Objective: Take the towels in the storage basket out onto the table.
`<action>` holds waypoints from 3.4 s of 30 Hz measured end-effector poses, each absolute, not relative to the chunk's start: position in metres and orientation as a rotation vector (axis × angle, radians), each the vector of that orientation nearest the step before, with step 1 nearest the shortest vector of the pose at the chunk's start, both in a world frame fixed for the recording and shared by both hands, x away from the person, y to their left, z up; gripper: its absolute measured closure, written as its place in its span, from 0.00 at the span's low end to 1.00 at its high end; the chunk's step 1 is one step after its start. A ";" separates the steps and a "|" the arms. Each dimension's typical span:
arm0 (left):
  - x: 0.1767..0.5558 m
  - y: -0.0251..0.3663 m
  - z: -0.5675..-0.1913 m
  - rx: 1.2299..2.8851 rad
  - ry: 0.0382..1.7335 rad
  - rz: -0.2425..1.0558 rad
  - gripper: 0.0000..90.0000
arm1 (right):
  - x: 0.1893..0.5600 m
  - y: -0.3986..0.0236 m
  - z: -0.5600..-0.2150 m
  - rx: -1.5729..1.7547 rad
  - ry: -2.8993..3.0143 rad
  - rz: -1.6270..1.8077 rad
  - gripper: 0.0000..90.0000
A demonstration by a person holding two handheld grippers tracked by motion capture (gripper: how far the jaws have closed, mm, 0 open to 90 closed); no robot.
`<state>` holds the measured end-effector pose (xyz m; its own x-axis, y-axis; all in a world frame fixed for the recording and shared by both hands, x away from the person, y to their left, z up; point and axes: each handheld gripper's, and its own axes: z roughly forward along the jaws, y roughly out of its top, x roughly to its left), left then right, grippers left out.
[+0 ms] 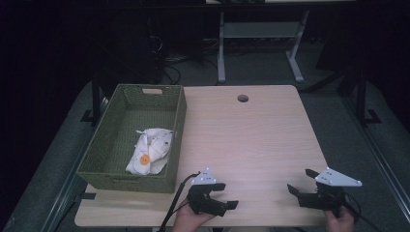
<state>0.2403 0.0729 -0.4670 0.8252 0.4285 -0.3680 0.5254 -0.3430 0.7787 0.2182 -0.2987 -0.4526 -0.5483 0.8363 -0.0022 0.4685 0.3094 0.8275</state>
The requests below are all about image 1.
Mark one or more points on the black metal stand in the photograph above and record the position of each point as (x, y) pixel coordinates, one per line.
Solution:
(362, 96)
(96, 96)

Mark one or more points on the person's right hand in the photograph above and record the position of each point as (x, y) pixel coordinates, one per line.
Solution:
(338, 221)

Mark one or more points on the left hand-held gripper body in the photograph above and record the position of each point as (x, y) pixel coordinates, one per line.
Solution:
(202, 196)

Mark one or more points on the person's left hand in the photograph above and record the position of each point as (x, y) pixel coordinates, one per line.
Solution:
(187, 219)

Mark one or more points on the green woven basket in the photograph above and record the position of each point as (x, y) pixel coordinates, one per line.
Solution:
(129, 141)

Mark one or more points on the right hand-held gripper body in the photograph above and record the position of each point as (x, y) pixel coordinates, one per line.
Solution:
(325, 193)

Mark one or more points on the white metal desk frame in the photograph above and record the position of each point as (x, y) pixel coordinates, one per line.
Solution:
(257, 30)

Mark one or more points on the white cloth with orange patch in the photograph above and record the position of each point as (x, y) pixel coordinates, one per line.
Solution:
(150, 153)

